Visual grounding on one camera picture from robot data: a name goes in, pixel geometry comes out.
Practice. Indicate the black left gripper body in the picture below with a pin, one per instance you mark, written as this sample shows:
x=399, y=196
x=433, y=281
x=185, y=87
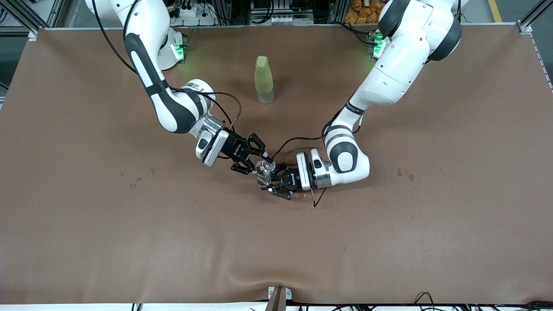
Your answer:
x=292, y=177

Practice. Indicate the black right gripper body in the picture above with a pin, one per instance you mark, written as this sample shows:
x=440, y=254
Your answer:
x=236, y=149

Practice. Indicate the small clear glass cup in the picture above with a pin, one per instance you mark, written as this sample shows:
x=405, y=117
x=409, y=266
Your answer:
x=261, y=166

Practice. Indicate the silver metal jigger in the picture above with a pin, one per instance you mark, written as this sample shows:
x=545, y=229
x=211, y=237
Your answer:
x=263, y=180

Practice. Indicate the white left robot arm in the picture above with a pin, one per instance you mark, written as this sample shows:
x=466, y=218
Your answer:
x=406, y=56

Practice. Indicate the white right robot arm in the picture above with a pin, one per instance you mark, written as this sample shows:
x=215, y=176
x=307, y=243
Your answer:
x=149, y=15

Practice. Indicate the brown table mat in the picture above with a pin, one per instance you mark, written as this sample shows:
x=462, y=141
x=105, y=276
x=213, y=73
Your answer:
x=276, y=242

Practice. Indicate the yellow-green capped bottle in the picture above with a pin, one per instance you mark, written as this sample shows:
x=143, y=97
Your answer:
x=264, y=77

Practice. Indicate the metal table edge clamp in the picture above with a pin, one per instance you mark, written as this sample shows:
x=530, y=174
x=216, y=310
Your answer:
x=280, y=296

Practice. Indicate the small white socket strip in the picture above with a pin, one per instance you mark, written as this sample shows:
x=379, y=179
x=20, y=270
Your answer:
x=284, y=20

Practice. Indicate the black equipment box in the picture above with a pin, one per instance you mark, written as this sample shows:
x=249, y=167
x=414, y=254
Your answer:
x=281, y=6

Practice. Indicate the white power strip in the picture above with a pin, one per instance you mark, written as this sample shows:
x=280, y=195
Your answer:
x=190, y=11

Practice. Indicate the orange packets pile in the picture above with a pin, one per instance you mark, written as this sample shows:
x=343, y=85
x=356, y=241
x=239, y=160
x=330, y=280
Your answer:
x=363, y=13

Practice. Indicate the aluminium frame post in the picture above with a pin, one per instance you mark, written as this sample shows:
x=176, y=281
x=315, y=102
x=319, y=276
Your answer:
x=533, y=15
x=21, y=15

